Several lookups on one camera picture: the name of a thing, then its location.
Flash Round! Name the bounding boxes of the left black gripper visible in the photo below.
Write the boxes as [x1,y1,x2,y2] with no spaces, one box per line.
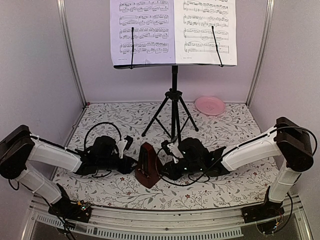
[97,155,141,175]

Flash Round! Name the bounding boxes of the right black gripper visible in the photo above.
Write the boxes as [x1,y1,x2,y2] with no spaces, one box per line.
[158,158,203,181]

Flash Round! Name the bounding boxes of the dark red metronome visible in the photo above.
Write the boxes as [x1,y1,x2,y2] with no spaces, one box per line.
[134,142,162,189]

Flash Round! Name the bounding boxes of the black folding tripod stand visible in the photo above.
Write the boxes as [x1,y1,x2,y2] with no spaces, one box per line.
[141,66,199,143]

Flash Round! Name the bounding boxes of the black perforated music stand desk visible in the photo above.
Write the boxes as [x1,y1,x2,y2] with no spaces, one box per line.
[113,63,236,70]

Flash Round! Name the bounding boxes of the white sheet music paper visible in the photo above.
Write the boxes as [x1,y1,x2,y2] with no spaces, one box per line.
[174,0,238,66]

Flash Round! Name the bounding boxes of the purple sheet music paper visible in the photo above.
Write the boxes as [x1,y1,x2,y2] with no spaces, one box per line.
[109,0,176,66]

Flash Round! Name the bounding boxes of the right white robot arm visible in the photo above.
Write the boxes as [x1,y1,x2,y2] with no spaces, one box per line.
[160,117,318,218]

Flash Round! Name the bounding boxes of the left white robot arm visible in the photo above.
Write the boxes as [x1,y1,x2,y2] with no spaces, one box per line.
[0,125,138,217]

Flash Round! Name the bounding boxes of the pink plastic plate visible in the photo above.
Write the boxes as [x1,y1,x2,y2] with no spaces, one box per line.
[194,96,226,116]

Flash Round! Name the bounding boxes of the floral patterned table mat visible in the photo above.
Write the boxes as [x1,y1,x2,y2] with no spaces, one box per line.
[53,102,278,210]

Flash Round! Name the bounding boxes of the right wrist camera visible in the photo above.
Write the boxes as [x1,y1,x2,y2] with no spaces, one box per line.
[161,140,183,164]

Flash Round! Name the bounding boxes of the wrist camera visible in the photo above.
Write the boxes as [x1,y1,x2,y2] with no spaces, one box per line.
[161,140,183,164]
[116,135,133,159]

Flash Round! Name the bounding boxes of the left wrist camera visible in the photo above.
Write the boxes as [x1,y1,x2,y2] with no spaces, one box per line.
[116,135,133,159]

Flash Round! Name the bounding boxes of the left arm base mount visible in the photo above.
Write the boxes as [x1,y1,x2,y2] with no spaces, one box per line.
[48,184,92,223]

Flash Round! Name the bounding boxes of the front aluminium rail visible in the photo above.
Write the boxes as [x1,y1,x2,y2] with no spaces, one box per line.
[22,195,315,240]

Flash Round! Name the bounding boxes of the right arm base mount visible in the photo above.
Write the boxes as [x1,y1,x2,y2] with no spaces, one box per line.
[241,186,285,223]

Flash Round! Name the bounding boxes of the left aluminium frame post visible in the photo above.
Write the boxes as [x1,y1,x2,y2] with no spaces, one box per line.
[56,0,87,108]

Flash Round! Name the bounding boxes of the aluminium frame post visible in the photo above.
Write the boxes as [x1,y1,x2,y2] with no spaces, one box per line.
[56,0,87,108]
[245,0,275,108]

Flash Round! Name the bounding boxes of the right aluminium frame post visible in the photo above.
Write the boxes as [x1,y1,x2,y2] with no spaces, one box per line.
[245,0,275,108]

